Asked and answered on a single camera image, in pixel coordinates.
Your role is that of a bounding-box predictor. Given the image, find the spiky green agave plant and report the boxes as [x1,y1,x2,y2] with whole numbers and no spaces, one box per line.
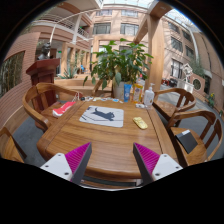
[59,66,79,80]

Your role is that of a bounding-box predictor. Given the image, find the leafy plant in white pot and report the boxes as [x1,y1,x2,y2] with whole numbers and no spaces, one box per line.
[83,38,154,100]

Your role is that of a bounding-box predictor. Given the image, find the yellow detergent bottle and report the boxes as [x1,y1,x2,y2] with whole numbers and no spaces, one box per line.
[132,83,144,103]

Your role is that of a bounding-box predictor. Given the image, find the wooden armchair with red bag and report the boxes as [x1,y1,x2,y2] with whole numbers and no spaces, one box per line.
[22,82,84,133]

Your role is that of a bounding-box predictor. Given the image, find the dark bust statue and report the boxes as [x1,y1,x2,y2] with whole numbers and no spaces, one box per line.
[37,42,53,61]

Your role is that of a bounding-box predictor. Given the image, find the red paper bag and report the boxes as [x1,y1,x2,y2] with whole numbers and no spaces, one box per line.
[52,101,77,118]

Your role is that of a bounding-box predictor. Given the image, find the black notebook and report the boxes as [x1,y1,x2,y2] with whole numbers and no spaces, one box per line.
[175,129,199,154]

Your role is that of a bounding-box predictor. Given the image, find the wooden planter box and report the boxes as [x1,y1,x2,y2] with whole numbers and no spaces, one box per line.
[54,77,101,98]

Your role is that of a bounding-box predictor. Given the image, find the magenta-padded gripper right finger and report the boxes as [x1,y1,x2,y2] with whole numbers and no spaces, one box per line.
[132,142,184,186]

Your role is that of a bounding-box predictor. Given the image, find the yellow translucent computer mouse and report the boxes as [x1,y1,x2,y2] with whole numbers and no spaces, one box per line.
[132,116,149,130]

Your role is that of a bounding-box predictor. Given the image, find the white charging cable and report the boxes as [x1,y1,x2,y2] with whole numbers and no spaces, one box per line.
[71,92,82,103]

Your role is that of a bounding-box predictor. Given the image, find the blue squeeze tube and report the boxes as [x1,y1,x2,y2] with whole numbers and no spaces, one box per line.
[123,83,132,103]

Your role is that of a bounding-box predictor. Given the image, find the grey cat-print mouse pad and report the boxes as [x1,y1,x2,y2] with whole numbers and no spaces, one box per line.
[78,105,125,128]

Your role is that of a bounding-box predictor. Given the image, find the white abstract sculpture on plinth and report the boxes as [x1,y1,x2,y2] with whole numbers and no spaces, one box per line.
[181,63,196,94]

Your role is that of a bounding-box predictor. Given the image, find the white pump bottle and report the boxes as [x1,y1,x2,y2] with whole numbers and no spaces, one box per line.
[143,82,156,108]

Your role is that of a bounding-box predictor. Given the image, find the empty wooden armchair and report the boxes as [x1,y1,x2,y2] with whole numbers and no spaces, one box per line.
[152,87,197,123]

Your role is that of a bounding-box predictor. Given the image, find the wooden armchair with black notebook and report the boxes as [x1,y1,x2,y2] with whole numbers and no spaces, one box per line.
[166,109,224,168]

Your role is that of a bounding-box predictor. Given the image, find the yellow flowering plant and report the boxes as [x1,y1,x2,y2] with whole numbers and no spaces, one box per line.
[207,93,217,108]

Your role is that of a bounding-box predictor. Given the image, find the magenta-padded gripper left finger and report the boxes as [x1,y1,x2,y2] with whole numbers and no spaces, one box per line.
[39,142,93,186]

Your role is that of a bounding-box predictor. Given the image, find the dark red wooden pedestal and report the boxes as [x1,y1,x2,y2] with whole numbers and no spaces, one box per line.
[25,58,61,111]

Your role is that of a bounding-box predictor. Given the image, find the wooden armchair before plant pot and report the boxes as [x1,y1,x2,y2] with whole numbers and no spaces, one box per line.
[91,78,114,98]

